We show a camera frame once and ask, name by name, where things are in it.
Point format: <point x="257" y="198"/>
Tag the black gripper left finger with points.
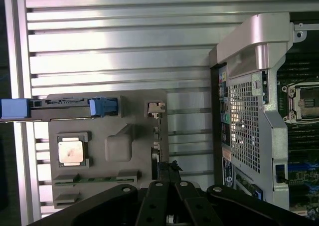
<point x="154" y="206"/>

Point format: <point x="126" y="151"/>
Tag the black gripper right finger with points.
<point x="197" y="208"/>

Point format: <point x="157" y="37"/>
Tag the green RAM stick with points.
<point x="99" y="180"/>

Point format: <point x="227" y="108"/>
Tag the grey parts rack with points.
<point x="117" y="126"/>

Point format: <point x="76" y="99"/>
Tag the silver CPU chip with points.
<point x="71" y="151"/>

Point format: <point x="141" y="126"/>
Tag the green motherboard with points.
<point x="304" y="146"/>

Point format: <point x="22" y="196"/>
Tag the hard disk blue side rails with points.
<point x="62" y="108"/>

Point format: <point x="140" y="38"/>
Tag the CPU socket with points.
<point x="305" y="101"/>

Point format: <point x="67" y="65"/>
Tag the open black PC case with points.
<point x="249" y="61"/>

